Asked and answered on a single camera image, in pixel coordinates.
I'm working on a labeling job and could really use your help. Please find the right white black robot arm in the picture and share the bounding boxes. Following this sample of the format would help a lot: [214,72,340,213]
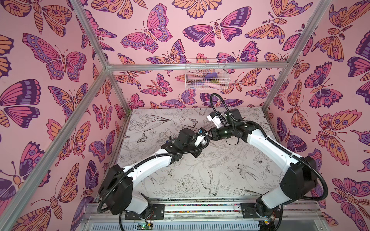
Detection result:
[207,93,329,212]

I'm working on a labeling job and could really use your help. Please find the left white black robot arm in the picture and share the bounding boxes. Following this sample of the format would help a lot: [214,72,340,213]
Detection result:
[97,128,210,219]

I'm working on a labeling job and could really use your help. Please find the green circuit board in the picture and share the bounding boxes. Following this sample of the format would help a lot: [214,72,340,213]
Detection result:
[136,222,153,231]

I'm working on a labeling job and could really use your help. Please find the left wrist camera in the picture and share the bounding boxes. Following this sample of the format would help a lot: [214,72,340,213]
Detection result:
[194,128,208,147]

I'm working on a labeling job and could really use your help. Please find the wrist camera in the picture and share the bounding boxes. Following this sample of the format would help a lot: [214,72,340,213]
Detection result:
[207,112,227,129]
[194,128,208,147]

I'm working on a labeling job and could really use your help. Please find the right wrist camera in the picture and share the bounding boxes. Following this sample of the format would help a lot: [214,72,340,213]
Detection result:
[207,112,227,129]

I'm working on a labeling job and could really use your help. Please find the white wire basket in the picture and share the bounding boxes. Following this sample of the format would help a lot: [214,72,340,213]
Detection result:
[184,59,230,91]

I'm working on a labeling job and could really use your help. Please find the aluminium frame bar back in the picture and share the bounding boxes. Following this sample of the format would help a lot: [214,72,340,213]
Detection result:
[109,62,289,71]

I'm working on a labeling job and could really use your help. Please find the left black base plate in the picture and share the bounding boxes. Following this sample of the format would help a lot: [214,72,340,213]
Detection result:
[124,204,165,220]

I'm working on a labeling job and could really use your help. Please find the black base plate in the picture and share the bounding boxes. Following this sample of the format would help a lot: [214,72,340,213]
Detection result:
[124,204,165,220]
[240,203,281,219]

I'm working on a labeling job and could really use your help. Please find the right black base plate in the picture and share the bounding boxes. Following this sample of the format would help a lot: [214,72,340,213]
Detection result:
[240,203,281,219]

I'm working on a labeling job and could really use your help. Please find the white slotted cable duct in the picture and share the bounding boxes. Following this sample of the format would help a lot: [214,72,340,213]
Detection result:
[90,221,261,231]

